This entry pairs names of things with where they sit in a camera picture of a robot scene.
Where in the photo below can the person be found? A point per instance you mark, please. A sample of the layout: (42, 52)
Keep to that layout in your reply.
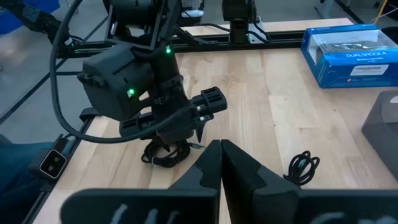
(15, 174)

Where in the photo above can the black aluminium frame rail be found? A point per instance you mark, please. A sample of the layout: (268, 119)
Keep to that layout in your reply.
(280, 39)

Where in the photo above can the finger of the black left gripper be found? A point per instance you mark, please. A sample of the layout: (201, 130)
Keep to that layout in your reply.
(163, 144)
(199, 130)

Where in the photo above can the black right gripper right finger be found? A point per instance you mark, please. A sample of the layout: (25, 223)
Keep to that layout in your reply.
(248, 186)

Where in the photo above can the small table-level camera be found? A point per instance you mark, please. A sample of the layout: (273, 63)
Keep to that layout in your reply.
(52, 163)

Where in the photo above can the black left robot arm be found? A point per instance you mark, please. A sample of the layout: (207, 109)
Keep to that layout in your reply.
(164, 65)

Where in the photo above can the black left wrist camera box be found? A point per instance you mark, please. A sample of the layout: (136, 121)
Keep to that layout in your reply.
(115, 81)

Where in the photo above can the grey plastic bin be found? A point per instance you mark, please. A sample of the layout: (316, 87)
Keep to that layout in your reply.
(384, 130)

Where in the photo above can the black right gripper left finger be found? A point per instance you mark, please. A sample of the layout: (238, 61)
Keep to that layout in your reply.
(199, 180)

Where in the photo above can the blue bin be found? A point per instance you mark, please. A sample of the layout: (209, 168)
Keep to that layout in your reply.
(345, 62)

